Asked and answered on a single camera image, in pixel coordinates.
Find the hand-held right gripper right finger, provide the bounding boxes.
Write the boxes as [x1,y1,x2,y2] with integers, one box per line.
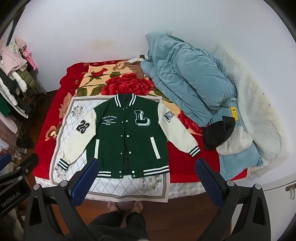
[195,158,271,241]

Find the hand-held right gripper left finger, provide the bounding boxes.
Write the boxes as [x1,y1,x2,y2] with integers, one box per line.
[23,158,99,241]

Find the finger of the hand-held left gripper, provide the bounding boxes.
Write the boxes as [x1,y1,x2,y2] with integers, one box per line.
[0,153,39,184]
[0,153,12,175]

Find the green and white varsity jacket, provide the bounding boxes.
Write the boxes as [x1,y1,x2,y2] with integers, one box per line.
[57,93,201,179]

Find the rack of hanging clothes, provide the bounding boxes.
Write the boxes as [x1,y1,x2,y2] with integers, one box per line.
[0,37,47,133]

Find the dark floor clutter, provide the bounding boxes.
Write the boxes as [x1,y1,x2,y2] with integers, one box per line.
[14,136,35,161]

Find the grey checkered bedsheet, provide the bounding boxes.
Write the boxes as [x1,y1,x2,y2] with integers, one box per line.
[34,177,207,200]

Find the person's left foot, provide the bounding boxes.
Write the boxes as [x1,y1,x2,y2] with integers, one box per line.
[107,201,122,214]

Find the person's foot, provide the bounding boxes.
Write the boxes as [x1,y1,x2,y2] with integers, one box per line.
[131,201,144,214]
[107,201,122,214]

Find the white floral quilted cloth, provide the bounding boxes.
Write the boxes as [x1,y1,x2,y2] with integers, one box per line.
[50,95,171,203]

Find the black cloth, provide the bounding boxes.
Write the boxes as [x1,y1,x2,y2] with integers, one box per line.
[203,116,236,151]

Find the person's dark pants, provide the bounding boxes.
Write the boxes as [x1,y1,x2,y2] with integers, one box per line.
[88,211,148,241]

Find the person's right foot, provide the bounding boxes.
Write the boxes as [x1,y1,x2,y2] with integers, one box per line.
[131,201,144,214]

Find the red floral blanket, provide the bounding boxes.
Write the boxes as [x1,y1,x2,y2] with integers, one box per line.
[32,59,248,183]

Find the blue duvet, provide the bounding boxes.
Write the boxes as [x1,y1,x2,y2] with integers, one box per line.
[140,32,237,127]

